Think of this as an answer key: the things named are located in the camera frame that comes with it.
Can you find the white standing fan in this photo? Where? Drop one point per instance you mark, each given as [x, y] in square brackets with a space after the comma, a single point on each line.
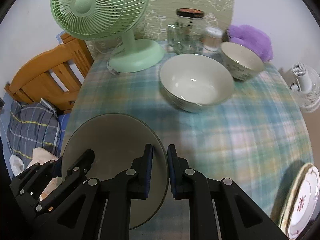
[305, 88]

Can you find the white plastic bag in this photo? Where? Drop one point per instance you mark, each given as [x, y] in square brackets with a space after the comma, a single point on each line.
[16, 164]

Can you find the glass mason jar mug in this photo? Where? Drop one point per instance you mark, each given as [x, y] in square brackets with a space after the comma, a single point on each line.
[186, 34]

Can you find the plaid tablecloth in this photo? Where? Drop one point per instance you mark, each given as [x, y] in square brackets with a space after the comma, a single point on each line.
[258, 137]

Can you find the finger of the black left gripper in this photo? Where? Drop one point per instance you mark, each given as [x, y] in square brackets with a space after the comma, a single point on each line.
[78, 168]
[51, 169]

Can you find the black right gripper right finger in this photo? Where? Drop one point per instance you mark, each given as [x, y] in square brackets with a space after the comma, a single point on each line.
[183, 180]

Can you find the large white ceramic bowl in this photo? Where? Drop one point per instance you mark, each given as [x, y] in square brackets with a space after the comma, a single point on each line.
[195, 82]

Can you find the cotton swab container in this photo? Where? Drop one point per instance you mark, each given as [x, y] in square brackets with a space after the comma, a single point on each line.
[212, 38]

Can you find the peach plastic bag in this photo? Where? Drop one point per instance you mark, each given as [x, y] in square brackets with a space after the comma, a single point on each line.
[42, 156]

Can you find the green desk fan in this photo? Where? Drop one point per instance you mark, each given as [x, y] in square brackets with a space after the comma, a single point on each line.
[100, 20]

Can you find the grey plaid bedding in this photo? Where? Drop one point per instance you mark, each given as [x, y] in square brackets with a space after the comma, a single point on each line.
[32, 126]

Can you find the purple plush pillow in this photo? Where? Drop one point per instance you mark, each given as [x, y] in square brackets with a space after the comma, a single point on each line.
[253, 39]

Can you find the large grey ceramic bowl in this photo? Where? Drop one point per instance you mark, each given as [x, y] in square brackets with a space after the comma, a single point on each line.
[118, 139]

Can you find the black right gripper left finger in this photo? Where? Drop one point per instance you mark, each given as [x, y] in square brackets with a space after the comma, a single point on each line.
[143, 166]

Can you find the green cartoon wall mat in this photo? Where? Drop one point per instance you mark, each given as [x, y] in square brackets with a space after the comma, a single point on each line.
[160, 13]

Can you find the small patterned ceramic bowl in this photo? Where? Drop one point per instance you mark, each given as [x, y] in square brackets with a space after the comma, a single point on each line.
[242, 63]

